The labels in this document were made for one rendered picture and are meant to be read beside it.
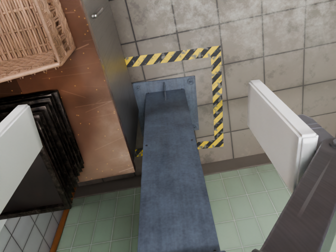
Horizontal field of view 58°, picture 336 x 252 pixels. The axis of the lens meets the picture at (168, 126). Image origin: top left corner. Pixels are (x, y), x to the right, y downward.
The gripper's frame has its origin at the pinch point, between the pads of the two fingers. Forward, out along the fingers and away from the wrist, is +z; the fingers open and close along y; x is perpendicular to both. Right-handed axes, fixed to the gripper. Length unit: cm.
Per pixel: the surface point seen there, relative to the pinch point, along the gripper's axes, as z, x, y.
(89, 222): 107, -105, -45
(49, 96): 67, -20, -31
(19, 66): 63, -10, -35
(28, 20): 72, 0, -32
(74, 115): 74, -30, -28
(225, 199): 105, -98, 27
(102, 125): 75, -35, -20
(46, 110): 60, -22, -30
